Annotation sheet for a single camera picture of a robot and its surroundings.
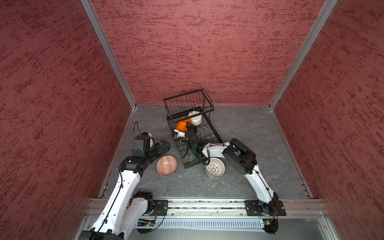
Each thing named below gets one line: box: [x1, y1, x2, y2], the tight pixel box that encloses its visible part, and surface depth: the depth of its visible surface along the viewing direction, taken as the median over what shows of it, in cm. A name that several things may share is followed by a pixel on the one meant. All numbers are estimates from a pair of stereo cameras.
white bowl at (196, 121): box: [188, 110, 202, 126], surface depth 105 cm
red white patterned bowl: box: [205, 157, 226, 178], surface depth 85 cm
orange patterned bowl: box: [156, 155, 178, 176], surface depth 87 cm
